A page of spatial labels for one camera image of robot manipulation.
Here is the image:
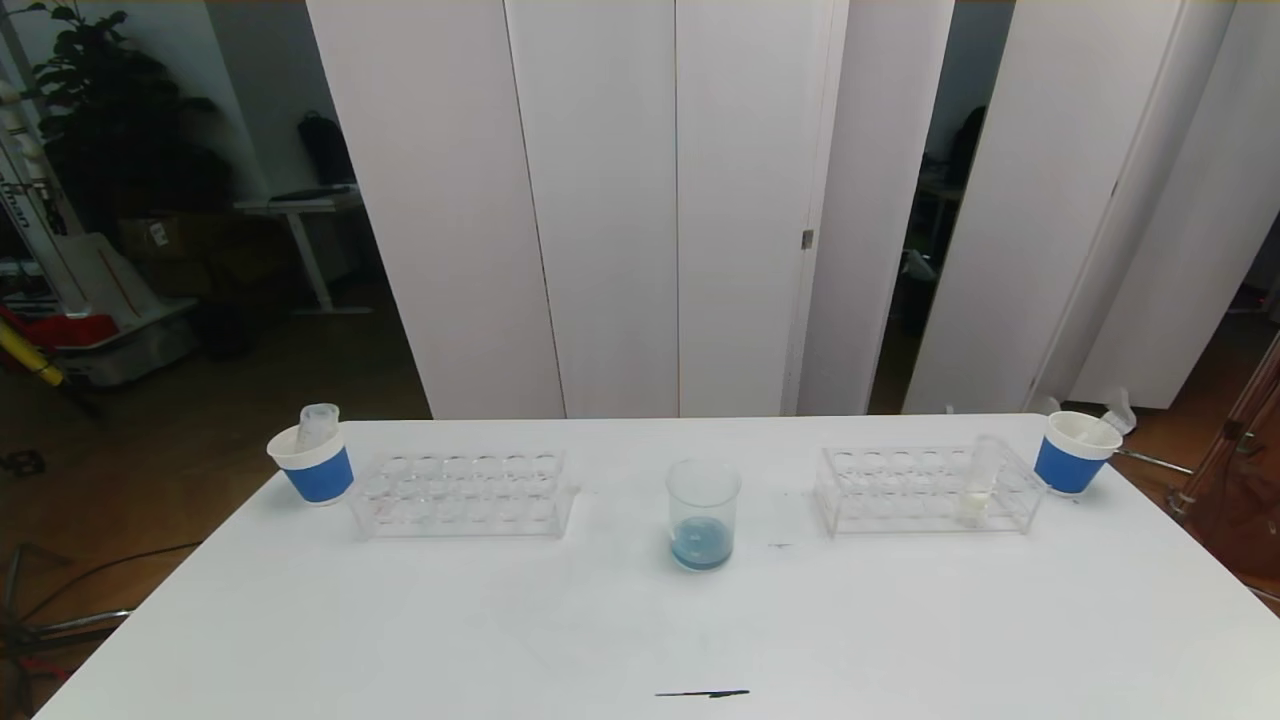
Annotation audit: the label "red flat object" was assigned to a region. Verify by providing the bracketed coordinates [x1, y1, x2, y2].
[0, 305, 119, 349]

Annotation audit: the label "black backpack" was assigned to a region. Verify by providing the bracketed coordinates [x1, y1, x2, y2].
[297, 110, 358, 186]

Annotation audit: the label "clear plastic beaker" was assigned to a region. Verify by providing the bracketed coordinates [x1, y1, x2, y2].
[666, 457, 742, 574]

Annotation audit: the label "blue white paper cup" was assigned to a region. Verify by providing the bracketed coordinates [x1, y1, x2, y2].
[1033, 410, 1125, 496]
[267, 418, 356, 505]

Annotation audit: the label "clear acrylic tube rack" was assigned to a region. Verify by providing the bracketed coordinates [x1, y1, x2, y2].
[350, 446, 581, 539]
[814, 444, 1049, 534]

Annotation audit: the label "dark bin with white bag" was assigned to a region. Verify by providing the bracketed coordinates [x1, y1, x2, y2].
[895, 248, 941, 341]

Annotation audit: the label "yellow tube object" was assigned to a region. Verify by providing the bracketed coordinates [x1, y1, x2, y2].
[0, 320, 66, 386]

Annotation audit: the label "white machine with base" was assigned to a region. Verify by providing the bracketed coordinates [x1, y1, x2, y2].
[0, 80, 196, 386]

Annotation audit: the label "pale yellow pigment test tube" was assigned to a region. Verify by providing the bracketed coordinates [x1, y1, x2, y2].
[957, 434, 1005, 527]

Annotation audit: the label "pink red pigment test tube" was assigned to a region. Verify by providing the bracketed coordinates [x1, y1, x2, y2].
[1080, 388, 1138, 448]

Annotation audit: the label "black floor cable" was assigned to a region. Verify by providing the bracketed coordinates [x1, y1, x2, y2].
[20, 540, 206, 621]

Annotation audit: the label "metal tripod legs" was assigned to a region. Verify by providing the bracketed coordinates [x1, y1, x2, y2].
[0, 545, 136, 681]

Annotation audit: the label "dark green potted plant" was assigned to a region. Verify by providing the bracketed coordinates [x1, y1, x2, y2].
[10, 2, 236, 236]

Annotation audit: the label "brown cardboard box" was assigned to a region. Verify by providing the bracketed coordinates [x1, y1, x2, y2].
[118, 212, 216, 263]

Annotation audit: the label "white standing desk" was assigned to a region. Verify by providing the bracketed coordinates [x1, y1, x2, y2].
[235, 188, 373, 316]

